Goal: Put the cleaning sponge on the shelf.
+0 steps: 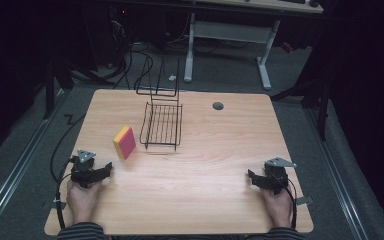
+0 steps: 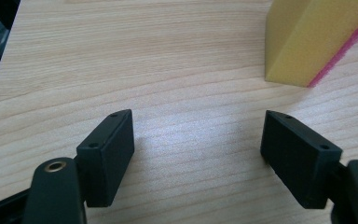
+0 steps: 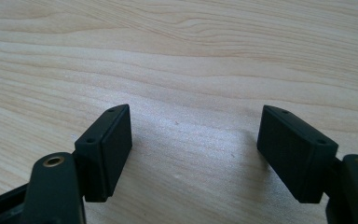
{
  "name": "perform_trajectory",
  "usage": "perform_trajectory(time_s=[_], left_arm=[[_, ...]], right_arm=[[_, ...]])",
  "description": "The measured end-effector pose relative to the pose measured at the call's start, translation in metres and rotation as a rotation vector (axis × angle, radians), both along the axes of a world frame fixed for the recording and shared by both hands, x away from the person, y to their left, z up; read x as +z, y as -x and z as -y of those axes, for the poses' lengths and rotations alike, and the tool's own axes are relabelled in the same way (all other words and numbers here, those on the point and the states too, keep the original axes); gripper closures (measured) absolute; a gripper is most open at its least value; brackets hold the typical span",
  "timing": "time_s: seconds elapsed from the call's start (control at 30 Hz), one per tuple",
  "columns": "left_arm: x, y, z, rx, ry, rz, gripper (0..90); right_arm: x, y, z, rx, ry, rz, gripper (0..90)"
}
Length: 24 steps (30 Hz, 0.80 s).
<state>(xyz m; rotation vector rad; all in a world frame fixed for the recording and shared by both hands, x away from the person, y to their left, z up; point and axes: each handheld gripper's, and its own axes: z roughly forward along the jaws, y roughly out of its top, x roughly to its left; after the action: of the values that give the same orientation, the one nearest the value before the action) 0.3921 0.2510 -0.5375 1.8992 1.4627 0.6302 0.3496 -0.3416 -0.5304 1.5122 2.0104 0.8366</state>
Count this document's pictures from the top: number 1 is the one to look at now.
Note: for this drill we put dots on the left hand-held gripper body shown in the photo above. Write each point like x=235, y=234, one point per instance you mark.
x=84, y=170

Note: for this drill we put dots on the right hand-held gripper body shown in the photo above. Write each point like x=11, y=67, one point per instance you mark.
x=275, y=175

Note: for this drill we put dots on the person's left striped sleeve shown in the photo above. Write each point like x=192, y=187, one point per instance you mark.
x=81, y=231

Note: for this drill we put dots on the black metal stand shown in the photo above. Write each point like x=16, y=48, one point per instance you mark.
x=313, y=96
x=56, y=76

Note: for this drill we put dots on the person's right hand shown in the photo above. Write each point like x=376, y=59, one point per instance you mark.
x=278, y=208

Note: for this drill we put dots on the pink and yellow sponge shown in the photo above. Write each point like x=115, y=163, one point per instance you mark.
x=125, y=142

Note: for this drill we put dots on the person's right striped sleeve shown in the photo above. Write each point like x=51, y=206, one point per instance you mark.
x=275, y=234

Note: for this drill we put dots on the person's striped sleeve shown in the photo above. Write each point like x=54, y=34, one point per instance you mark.
x=275, y=234
x=81, y=231

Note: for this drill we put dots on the person's left hand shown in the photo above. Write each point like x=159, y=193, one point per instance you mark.
x=81, y=200

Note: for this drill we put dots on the white-legged desk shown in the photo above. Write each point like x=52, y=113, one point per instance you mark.
x=246, y=33

